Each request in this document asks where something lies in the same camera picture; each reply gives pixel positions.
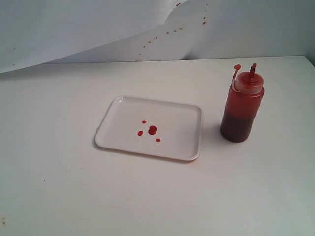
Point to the red sauce squeeze bottle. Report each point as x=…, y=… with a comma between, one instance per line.
x=244, y=98

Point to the red sauce drops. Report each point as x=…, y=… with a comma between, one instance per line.
x=152, y=130

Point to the white rectangular plastic tray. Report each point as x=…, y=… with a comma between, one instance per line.
x=179, y=127

